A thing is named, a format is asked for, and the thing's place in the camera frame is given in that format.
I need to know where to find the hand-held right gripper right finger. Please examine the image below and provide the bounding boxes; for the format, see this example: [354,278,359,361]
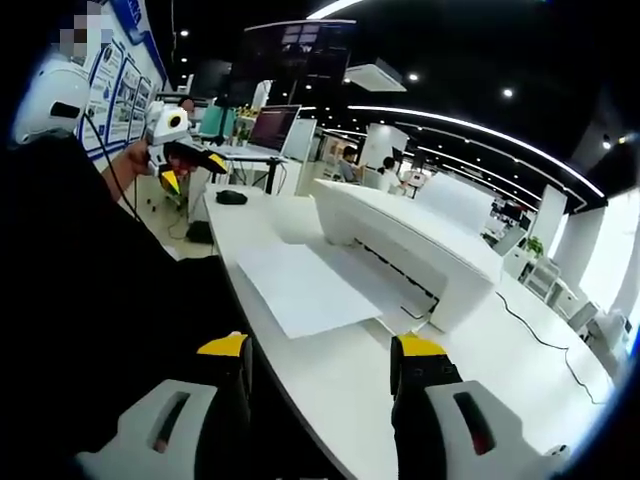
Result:
[390,331,572,480]

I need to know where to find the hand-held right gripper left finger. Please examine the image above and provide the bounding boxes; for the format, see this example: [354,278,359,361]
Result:
[74,331,254,480]

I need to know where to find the white paper sheet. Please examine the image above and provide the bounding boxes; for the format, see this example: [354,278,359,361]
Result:
[234,243,384,340]

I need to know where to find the white printer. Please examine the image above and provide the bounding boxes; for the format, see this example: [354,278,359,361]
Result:
[273,177,504,334]

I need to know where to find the person's left hand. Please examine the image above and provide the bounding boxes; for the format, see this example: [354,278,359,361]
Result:
[121,139,157,177]

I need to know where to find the black floor power adapter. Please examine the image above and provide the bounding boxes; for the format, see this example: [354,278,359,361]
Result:
[185,220,216,246]

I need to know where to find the white standing desk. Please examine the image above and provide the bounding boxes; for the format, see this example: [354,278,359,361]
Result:
[212,144,304,197]

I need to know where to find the open laptop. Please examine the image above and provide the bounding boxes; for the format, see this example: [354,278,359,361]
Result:
[212,104,303,157]

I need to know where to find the white chest-worn device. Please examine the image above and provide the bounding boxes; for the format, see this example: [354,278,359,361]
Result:
[10,53,92,146]

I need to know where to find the person's black clothing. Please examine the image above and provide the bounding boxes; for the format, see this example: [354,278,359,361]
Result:
[0,127,251,480]

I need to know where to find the large dark hanging screen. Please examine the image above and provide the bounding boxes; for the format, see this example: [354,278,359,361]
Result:
[227,19,357,101]

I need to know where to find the white chair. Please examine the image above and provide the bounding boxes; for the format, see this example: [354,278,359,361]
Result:
[522,257,569,304]

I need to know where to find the white ceiling air conditioner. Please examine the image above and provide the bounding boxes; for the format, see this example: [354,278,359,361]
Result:
[343,56,408,94]

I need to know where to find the blue framed wall posters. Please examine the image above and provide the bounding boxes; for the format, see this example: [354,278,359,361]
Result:
[74,0,169,160]

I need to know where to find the black device cable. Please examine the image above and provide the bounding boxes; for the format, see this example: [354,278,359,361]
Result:
[82,112,146,224]

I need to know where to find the black printer cable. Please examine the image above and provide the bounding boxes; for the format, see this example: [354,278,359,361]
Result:
[494,290,609,405]

